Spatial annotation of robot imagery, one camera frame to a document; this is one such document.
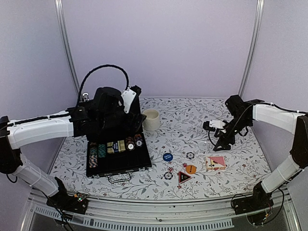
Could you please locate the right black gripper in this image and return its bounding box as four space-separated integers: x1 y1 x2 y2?
214 115 251 151

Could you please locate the red playing card deck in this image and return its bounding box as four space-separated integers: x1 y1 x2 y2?
205 156 227 170

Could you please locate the triangular all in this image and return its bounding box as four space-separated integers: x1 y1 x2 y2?
178 171 192 184

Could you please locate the blue playing card deck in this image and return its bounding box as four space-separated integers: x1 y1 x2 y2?
106 140 126 154

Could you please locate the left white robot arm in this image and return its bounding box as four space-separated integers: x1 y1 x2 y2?
0 86 144 209

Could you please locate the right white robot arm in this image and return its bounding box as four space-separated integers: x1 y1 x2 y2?
208 95 308 210

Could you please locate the black poker set case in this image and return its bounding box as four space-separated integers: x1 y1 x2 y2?
79 100 152 178

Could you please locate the clear round dealer disc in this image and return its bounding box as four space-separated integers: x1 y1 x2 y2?
198 141 208 151

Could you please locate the green chip stack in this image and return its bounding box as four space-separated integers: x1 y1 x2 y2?
98 144 107 158

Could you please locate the blue ten poker chip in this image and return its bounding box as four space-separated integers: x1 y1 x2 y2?
186 152 194 160

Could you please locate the black chip stack white top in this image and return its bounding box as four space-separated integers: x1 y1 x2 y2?
125 137 135 151

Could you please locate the orange big blind button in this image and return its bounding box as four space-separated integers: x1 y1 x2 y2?
185 165 197 174

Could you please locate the blue chip stack white top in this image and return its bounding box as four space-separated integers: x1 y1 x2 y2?
134 134 143 147

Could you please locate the orange chip stack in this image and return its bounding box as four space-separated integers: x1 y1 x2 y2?
89 142 98 168

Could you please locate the floral table mat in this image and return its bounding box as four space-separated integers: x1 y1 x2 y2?
51 98 270 200

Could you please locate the cream ribbed cup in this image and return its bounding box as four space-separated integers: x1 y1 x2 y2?
143 109 161 131

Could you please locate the blue small blind button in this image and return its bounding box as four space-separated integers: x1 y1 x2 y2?
163 153 173 162

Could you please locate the black poker chip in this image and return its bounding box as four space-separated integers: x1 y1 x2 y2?
164 172 173 180

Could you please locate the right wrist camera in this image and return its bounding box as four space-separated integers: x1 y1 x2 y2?
203 120 227 132

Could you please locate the black braided left cable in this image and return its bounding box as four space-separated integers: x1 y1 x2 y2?
76 64 130 109

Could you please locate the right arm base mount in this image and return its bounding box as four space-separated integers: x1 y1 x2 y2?
231 182 274 226

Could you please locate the front aluminium rail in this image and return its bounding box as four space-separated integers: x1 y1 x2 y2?
21 188 304 231

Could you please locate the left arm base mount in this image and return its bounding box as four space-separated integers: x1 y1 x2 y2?
46 177 89 215

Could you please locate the left aluminium frame post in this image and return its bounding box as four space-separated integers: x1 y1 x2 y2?
54 0 80 94

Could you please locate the aluminium frame post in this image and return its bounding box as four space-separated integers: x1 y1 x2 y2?
54 0 80 94
238 0 265 97

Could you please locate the right aluminium frame post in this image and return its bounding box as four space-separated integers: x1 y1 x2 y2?
238 0 265 97

